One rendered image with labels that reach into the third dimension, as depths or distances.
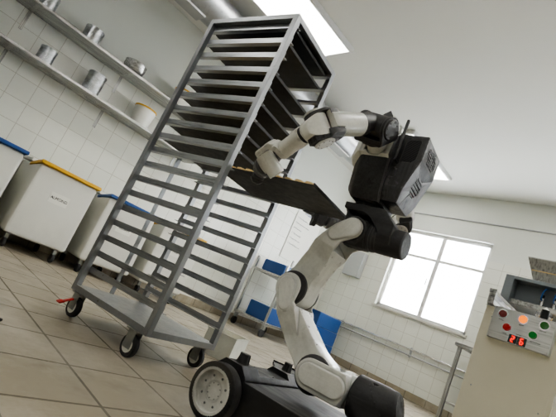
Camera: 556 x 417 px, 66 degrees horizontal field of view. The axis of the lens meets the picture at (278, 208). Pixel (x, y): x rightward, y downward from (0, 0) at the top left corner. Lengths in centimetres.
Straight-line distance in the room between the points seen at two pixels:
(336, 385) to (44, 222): 305
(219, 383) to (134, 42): 407
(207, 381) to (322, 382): 41
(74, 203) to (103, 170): 87
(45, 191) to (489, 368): 342
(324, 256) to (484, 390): 89
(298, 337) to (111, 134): 361
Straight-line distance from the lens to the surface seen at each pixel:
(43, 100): 470
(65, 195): 407
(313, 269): 176
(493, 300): 216
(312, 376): 164
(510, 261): 635
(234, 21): 262
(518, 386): 211
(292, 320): 173
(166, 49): 525
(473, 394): 215
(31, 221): 404
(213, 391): 164
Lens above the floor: 46
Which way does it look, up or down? 12 degrees up
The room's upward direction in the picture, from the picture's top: 24 degrees clockwise
